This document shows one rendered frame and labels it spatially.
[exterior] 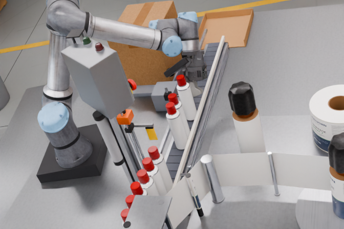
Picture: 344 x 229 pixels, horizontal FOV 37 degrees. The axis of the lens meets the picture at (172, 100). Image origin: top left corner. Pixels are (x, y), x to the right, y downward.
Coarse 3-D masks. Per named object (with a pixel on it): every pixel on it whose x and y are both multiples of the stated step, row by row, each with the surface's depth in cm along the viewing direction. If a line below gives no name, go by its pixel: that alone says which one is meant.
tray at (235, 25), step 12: (216, 12) 273; (228, 12) 271; (240, 12) 269; (252, 12) 265; (204, 24) 272; (216, 24) 270; (228, 24) 267; (240, 24) 264; (216, 36) 260; (228, 36) 257; (240, 36) 254
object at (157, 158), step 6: (150, 150) 166; (156, 150) 165; (150, 156) 166; (156, 156) 166; (162, 156) 168; (156, 162) 167; (162, 162) 168; (162, 168) 169; (162, 174) 170; (168, 174) 172; (168, 180) 173; (168, 186) 174
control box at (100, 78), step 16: (80, 48) 149; (80, 64) 142; (96, 64) 140; (112, 64) 143; (80, 80) 150; (96, 80) 142; (112, 80) 145; (80, 96) 160; (96, 96) 147; (112, 96) 147; (128, 96) 151; (112, 112) 149
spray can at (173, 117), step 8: (168, 104) 183; (168, 112) 183; (176, 112) 184; (168, 120) 184; (176, 120) 184; (176, 128) 186; (184, 128) 189; (176, 136) 188; (184, 136) 189; (176, 144) 192; (184, 144) 191
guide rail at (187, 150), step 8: (224, 40) 243; (216, 56) 231; (216, 64) 228; (208, 80) 218; (208, 88) 215; (200, 104) 206; (200, 112) 203; (192, 128) 196; (192, 136) 193; (184, 152) 186; (184, 160) 183; (176, 176) 178
